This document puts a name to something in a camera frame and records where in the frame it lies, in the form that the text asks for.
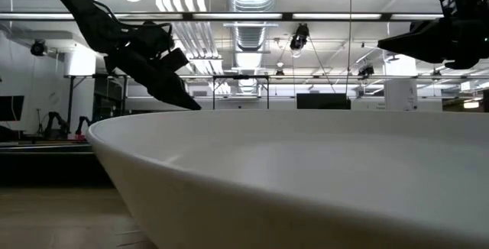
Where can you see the black monitor on desk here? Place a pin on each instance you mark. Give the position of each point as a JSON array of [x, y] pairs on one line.
[[322, 102]]

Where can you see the black hanging ceiling camera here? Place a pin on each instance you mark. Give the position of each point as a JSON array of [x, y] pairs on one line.
[[300, 37]]

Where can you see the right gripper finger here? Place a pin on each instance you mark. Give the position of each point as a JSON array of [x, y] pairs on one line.
[[416, 43]]

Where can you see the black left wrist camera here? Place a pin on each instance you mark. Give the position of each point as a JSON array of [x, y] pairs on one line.
[[175, 60]]

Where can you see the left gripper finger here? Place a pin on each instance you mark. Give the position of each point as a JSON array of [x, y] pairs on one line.
[[160, 85]]

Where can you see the white round plate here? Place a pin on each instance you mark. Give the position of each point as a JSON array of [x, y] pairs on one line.
[[290, 172]]

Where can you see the white pillar kiosk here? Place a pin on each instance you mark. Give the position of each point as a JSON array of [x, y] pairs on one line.
[[401, 94]]

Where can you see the black overhead crossbar with lights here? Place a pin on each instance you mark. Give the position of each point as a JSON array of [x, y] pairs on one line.
[[286, 17]]

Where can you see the black background robot arm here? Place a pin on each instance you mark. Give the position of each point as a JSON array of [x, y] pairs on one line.
[[57, 121], [82, 123]]

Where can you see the black wall screen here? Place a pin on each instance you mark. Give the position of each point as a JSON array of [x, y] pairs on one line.
[[11, 107]]

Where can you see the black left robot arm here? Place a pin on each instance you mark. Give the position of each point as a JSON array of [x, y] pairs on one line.
[[76, 4]]

